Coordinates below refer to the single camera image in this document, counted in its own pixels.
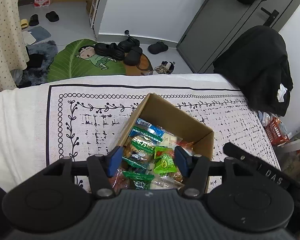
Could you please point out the orange red snack pack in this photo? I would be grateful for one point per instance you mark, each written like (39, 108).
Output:
(119, 181)

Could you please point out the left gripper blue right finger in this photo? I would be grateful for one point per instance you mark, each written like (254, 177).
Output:
(194, 169)

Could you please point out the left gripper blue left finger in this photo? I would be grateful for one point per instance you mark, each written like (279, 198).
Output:
(101, 168)

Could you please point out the green leaf cartoon rug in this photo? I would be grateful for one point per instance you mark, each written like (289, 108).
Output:
(74, 61)

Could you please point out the brown cardboard box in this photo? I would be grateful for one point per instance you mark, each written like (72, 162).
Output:
(159, 112)

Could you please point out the yellow blueberry cake pack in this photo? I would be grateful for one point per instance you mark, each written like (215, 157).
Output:
(169, 140)

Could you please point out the black slipper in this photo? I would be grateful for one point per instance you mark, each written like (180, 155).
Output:
(157, 48)

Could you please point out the grey door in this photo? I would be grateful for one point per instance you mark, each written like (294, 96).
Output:
(218, 23)

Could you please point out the red plastic basket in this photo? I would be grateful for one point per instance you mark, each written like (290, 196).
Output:
(274, 132)

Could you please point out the blue nut snack packet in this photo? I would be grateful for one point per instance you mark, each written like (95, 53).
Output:
(149, 127)

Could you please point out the pile of black shoes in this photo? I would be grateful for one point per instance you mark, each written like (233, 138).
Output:
(128, 51)

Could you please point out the green white peanut packet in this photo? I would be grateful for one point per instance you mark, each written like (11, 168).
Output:
(140, 148)

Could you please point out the white desk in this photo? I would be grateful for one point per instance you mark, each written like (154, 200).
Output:
(288, 155)

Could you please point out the clear white snack pack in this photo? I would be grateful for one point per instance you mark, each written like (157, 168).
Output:
(165, 183)

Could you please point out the light green snack packet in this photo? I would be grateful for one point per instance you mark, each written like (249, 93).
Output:
(165, 165)

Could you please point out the blue bath mat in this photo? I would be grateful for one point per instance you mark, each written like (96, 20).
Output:
(35, 35)

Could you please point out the black clothes on chair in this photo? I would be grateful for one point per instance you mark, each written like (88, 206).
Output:
(257, 63)

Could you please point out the orange cracker pack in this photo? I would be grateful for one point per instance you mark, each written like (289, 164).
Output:
(187, 146)

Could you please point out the dotted cream tablecloth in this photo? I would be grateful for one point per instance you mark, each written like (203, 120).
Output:
(13, 54)

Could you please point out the dark green candy packet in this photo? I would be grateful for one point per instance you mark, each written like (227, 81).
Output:
(138, 181)

